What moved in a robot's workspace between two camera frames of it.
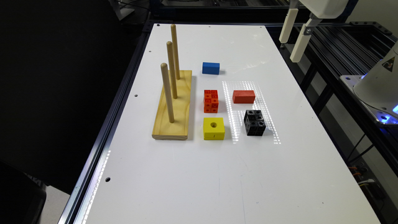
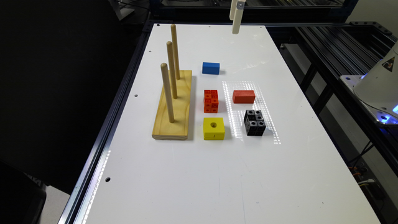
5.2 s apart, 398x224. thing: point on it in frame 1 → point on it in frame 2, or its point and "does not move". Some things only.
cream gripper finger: [300, 49] → [237, 18]
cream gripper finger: [288, 25] → [232, 9]
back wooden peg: [173, 28] does not move
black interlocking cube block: [254, 122] does not move
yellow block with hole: [213, 128] does not move
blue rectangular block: [211, 68] does not move
